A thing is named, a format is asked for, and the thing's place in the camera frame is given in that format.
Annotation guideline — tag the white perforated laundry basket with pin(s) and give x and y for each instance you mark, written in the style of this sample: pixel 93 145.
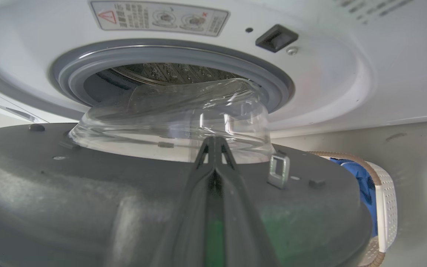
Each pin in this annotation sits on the white perforated laundry basket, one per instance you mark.
pixel 386 207

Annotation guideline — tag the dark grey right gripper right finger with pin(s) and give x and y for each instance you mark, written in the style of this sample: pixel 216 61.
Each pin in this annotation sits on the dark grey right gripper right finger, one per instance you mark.
pixel 243 215

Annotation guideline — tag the grey washing machine door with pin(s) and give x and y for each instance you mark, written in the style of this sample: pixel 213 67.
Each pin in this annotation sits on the grey washing machine door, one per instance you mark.
pixel 87 200

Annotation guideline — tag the blue garment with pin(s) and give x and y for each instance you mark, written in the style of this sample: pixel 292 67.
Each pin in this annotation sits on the blue garment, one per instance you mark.
pixel 365 193

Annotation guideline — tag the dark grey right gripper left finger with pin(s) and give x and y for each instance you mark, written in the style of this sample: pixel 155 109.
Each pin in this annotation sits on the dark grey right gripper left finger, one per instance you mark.
pixel 189 207

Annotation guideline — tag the white front-load washing machine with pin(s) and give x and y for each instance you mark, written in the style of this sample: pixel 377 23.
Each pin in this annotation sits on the white front-load washing machine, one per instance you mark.
pixel 347 74

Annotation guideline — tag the white warning label sticker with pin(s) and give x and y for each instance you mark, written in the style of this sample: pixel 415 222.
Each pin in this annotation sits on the white warning label sticker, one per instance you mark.
pixel 159 17

